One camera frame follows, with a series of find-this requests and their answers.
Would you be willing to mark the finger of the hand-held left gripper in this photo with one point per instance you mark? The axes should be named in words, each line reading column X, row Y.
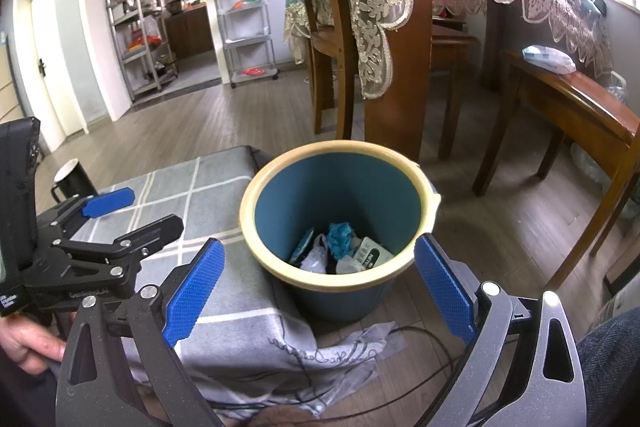
column 150, row 232
column 107, row 202

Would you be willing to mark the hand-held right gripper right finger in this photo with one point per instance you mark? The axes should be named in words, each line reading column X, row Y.
column 445, row 287

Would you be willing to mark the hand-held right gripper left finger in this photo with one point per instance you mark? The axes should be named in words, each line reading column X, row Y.
column 195, row 292

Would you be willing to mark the large white black medicine box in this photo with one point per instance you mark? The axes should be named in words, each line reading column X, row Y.
column 372, row 254

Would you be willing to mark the white tissue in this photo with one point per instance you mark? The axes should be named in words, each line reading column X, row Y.
column 345, row 266

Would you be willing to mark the teal glove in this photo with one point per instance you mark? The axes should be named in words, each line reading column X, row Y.
column 340, row 234

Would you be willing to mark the blue silver foil packet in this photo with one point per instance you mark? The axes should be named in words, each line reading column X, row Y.
column 303, row 244

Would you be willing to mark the clear plastic bag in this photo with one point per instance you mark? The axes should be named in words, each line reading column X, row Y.
column 315, row 259

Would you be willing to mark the blue bin with yellow rim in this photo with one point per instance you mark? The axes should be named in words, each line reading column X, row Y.
column 350, row 187

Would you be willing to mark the person's left hand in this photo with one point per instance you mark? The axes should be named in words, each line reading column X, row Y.
column 30, row 342

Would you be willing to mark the black mug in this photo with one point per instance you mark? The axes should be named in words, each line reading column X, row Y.
column 75, row 182

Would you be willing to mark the grey plaid cloth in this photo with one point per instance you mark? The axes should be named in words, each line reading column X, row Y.
column 225, row 202

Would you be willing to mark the white door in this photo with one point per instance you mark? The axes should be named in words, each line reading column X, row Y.
column 50, row 82

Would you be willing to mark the person's right leg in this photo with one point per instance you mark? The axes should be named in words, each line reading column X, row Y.
column 610, row 357

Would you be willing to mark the metal shelf rack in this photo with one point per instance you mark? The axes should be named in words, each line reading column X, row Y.
column 135, row 14

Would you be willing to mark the crumpled translucent plastic sheet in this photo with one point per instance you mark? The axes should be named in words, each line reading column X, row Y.
column 590, row 164

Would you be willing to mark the wooden kitchen cabinet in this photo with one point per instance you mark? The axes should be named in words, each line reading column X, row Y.
column 192, row 32

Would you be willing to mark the metal cooking pot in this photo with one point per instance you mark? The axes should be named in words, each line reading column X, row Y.
column 175, row 6

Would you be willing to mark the white trolley rack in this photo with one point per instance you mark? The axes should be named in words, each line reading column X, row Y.
column 245, row 39

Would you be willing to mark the wooden bench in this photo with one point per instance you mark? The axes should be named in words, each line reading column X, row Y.
column 565, row 87

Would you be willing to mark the wooden chair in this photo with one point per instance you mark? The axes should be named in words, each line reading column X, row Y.
column 325, row 42
column 455, row 44

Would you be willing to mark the white blue tissue packet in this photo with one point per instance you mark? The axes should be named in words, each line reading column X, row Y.
column 547, row 57

